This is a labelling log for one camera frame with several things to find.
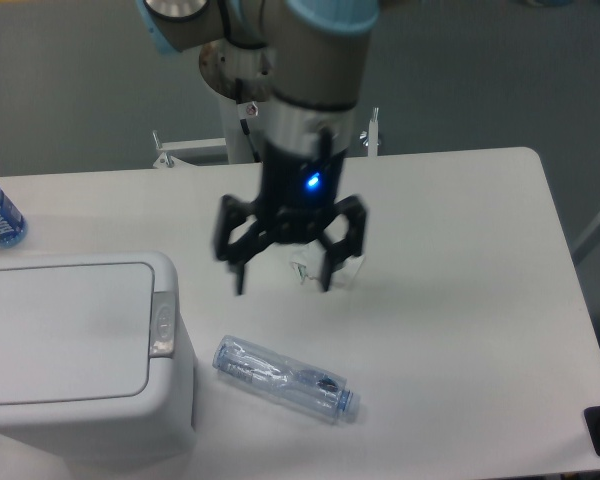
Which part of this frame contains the white pedestal base frame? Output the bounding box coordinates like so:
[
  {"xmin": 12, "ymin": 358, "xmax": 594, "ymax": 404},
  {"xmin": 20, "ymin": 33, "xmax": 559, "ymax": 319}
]
[{"xmin": 152, "ymin": 106, "xmax": 383, "ymax": 169}]

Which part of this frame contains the white trash can lid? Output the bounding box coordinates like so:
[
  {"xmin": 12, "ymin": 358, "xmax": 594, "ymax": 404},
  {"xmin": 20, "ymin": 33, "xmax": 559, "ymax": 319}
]
[{"xmin": 0, "ymin": 263, "xmax": 153, "ymax": 405}]

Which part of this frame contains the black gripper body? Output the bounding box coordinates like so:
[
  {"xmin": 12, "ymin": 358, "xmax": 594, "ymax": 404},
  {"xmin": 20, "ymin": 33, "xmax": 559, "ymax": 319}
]
[{"xmin": 254, "ymin": 133, "xmax": 345, "ymax": 244}]

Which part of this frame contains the crumpled white plastic bag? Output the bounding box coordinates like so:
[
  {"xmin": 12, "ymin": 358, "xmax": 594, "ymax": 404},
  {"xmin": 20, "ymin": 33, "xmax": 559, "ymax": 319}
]
[{"xmin": 289, "ymin": 241, "xmax": 365, "ymax": 289}]

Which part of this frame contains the crushed clear plastic bottle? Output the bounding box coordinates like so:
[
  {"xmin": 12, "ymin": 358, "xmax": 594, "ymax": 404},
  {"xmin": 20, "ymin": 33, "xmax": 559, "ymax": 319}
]
[{"xmin": 212, "ymin": 335, "xmax": 360, "ymax": 423}]

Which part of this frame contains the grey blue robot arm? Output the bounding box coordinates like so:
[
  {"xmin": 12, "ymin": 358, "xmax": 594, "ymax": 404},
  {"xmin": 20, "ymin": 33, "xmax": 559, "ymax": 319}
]
[{"xmin": 137, "ymin": 1, "xmax": 380, "ymax": 289}]

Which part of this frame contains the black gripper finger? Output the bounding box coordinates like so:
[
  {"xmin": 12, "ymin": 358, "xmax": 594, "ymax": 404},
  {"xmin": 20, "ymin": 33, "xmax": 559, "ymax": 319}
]
[
  {"xmin": 212, "ymin": 194, "xmax": 275, "ymax": 295},
  {"xmin": 316, "ymin": 195, "xmax": 367, "ymax": 292}
]

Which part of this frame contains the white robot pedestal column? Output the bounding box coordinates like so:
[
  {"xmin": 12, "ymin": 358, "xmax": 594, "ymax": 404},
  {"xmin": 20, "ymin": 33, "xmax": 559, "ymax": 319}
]
[{"xmin": 218, "ymin": 96, "xmax": 268, "ymax": 164}]

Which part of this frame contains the grey lid push button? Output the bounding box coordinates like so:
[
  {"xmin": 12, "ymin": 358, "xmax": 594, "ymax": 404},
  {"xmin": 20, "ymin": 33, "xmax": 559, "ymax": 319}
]
[{"xmin": 149, "ymin": 291, "xmax": 176, "ymax": 358}]

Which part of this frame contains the white plastic trash can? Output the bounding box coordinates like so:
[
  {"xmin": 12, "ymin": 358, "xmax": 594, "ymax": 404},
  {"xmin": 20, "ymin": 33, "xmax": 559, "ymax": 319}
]
[{"xmin": 0, "ymin": 252, "xmax": 196, "ymax": 479}]

